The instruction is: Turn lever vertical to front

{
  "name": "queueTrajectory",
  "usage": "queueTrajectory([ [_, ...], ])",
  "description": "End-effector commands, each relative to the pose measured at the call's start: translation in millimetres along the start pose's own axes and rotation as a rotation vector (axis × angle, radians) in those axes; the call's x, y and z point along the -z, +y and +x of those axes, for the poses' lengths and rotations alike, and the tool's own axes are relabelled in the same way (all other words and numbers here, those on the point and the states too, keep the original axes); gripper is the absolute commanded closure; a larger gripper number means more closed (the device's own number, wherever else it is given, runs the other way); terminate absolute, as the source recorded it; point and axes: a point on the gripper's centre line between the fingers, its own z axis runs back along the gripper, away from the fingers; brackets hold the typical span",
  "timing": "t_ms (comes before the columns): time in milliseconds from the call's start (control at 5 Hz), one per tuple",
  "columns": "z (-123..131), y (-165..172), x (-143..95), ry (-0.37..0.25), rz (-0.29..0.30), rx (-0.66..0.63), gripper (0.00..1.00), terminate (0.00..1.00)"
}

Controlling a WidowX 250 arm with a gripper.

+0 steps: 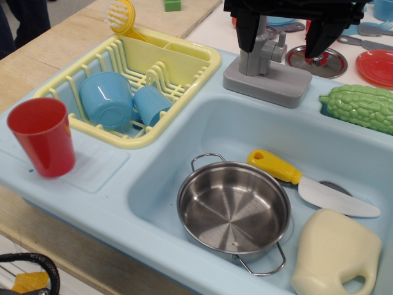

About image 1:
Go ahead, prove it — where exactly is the blue toy utensil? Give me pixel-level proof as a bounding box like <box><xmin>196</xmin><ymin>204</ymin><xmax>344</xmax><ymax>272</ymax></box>
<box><xmin>341</xmin><ymin>22</ymin><xmax>384</xmax><ymax>36</ymax></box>

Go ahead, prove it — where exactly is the yellow dish rack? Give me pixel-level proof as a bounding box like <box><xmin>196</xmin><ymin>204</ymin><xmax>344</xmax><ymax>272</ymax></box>
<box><xmin>33</xmin><ymin>28</ymin><xmax>221</xmax><ymax>149</ymax></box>

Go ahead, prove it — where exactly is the green bitter gourd toy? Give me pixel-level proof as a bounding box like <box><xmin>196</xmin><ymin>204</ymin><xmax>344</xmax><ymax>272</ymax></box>
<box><xmin>319</xmin><ymin>85</ymin><xmax>392</xmax><ymax>135</ymax></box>

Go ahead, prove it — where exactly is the yellow dish brush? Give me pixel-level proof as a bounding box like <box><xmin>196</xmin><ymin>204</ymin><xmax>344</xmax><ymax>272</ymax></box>
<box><xmin>103</xmin><ymin>0</ymin><xmax>148</xmax><ymax>42</ymax></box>

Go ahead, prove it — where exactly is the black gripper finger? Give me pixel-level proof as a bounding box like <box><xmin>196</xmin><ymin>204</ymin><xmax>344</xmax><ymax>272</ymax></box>
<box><xmin>305</xmin><ymin>20</ymin><xmax>339</xmax><ymax>59</ymax></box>
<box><xmin>235</xmin><ymin>9</ymin><xmax>260</xmax><ymax>53</ymax></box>

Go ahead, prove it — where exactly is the steel pot lid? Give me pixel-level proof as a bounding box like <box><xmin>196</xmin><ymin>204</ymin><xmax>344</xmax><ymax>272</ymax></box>
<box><xmin>285</xmin><ymin>45</ymin><xmax>348</xmax><ymax>79</ymax></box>

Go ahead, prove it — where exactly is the grey faucet lever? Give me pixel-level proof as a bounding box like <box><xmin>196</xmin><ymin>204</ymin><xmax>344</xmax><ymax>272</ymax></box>
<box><xmin>271</xmin><ymin>31</ymin><xmax>287</xmax><ymax>63</ymax></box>

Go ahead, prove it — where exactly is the grey sink drain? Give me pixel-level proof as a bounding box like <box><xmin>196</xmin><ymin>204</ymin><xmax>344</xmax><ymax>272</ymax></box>
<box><xmin>319</xmin><ymin>181</ymin><xmax>352</xmax><ymax>197</ymax></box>

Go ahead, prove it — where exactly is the steel pot with handles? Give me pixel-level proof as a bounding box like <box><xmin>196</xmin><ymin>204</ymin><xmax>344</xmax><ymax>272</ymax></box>
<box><xmin>176</xmin><ymin>154</ymin><xmax>292</xmax><ymax>277</ymax></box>

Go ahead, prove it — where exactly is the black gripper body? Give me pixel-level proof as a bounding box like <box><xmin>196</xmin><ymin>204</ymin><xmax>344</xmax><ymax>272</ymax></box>
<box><xmin>224</xmin><ymin>0</ymin><xmax>369</xmax><ymax>28</ymax></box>

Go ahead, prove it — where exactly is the light blue toy sink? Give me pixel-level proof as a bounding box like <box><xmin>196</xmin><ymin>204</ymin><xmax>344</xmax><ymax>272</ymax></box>
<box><xmin>1</xmin><ymin>51</ymin><xmax>392</xmax><ymax>294</ymax></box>

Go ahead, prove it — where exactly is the red plastic cup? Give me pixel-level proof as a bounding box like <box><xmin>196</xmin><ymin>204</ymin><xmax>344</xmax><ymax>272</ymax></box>
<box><xmin>7</xmin><ymin>97</ymin><xmax>76</xmax><ymax>178</ymax></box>

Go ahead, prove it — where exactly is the small blue plastic cup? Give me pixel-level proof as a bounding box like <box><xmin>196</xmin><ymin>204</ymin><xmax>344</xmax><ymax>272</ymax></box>
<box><xmin>133</xmin><ymin>85</ymin><xmax>173</xmax><ymax>127</ymax></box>

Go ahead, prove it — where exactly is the yellow sponge piece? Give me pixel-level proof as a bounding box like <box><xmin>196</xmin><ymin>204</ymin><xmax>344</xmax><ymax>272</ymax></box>
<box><xmin>11</xmin><ymin>272</ymin><xmax>49</xmax><ymax>294</ymax></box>

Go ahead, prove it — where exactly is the red cup behind faucet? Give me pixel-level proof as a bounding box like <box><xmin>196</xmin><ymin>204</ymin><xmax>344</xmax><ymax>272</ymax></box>
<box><xmin>305</xmin><ymin>20</ymin><xmax>311</xmax><ymax>33</ymax></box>

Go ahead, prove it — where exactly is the green toy block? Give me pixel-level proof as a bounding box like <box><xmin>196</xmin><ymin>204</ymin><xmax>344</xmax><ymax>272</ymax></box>
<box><xmin>163</xmin><ymin>0</ymin><xmax>182</xmax><ymax>12</ymax></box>

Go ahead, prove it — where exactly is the yellow handled toy knife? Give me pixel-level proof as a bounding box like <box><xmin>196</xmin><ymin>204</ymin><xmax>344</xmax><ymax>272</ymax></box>
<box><xmin>247</xmin><ymin>150</ymin><xmax>381</xmax><ymax>218</ymax></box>

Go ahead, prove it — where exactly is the black cable loop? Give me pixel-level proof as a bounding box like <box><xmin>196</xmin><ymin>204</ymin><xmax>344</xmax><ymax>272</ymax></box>
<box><xmin>0</xmin><ymin>253</ymin><xmax>61</xmax><ymax>295</ymax></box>

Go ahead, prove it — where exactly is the blue plastic plate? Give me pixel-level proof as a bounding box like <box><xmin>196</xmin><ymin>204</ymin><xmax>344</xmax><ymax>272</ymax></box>
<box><xmin>267</xmin><ymin>16</ymin><xmax>295</xmax><ymax>26</ymax></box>

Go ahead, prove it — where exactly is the grey toy ladle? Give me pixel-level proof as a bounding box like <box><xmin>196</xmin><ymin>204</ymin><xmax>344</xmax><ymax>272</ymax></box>
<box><xmin>266</xmin><ymin>22</ymin><xmax>306</xmax><ymax>40</ymax></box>

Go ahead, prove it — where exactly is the grey toy faucet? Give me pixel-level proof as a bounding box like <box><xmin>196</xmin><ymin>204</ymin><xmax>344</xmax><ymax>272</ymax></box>
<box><xmin>223</xmin><ymin>16</ymin><xmax>313</xmax><ymax>108</ymax></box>

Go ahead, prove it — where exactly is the cream plastic jug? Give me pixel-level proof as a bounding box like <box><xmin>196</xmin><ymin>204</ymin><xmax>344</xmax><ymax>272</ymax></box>
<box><xmin>291</xmin><ymin>209</ymin><xmax>383</xmax><ymax>294</ymax></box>

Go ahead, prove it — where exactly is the grey toy spatula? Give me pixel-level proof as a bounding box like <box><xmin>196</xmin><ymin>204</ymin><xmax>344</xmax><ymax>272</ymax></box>
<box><xmin>358</xmin><ymin>22</ymin><xmax>392</xmax><ymax>36</ymax></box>

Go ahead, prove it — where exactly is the large blue plastic cup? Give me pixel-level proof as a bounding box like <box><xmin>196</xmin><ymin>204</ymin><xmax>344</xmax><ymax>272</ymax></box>
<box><xmin>79</xmin><ymin>72</ymin><xmax>134</xmax><ymax>130</ymax></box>

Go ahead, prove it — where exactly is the red plastic plate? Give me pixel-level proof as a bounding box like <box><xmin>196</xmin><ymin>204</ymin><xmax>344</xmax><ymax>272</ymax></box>
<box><xmin>356</xmin><ymin>49</ymin><xmax>392</xmax><ymax>87</ymax></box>

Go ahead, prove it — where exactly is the blue plastic bowl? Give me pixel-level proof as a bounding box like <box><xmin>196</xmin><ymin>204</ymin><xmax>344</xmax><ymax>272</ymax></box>
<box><xmin>373</xmin><ymin>0</ymin><xmax>393</xmax><ymax>21</ymax></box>

